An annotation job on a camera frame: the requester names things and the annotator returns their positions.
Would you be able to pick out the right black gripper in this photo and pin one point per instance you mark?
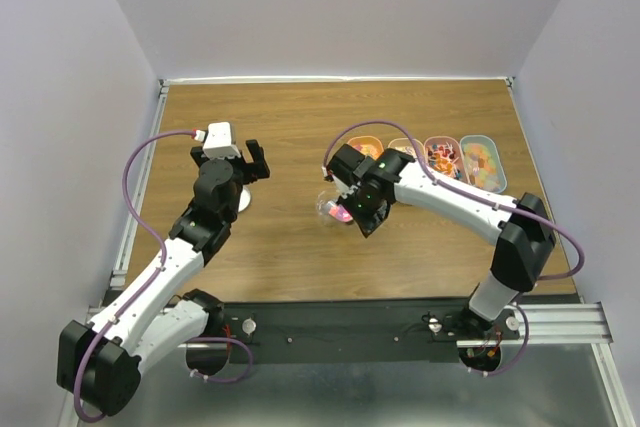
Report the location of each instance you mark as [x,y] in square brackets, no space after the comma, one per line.
[366,224]

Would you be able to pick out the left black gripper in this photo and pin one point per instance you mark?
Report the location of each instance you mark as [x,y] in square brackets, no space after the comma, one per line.
[253,171]

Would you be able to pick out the silver metal scoop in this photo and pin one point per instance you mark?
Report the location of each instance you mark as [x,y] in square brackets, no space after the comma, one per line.
[337,212]

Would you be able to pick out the clear glass jar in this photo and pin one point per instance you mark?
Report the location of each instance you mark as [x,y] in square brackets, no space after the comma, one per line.
[329,194]

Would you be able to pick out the orange tray star candies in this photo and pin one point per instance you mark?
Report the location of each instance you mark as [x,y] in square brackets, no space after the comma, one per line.
[367,145]

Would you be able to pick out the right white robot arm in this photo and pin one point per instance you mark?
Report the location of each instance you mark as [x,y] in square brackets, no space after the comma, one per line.
[518,229]

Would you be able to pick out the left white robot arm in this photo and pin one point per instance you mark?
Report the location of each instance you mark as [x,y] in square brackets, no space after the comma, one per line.
[101,362]

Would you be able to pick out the blue tray popsicle candies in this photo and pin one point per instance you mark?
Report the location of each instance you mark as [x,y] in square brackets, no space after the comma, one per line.
[482,162]

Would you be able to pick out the beige tray swirl lollipops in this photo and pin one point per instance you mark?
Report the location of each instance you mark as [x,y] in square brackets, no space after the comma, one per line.
[411,147]

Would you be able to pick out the pink tray round lollipops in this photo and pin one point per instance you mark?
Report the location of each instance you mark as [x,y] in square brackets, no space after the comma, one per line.
[444,155]

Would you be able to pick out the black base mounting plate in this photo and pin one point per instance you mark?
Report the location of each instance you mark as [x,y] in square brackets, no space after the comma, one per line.
[384,330]

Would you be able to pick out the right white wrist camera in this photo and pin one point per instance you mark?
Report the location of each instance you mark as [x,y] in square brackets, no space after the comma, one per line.
[347,194]

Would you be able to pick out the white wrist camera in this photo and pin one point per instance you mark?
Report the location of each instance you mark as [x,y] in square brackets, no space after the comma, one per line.
[218,141]
[347,194]

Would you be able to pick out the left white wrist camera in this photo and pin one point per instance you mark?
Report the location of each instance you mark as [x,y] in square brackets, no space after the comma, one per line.
[218,141]

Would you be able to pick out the aluminium frame rail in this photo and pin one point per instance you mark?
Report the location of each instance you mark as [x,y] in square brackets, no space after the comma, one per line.
[537,324]

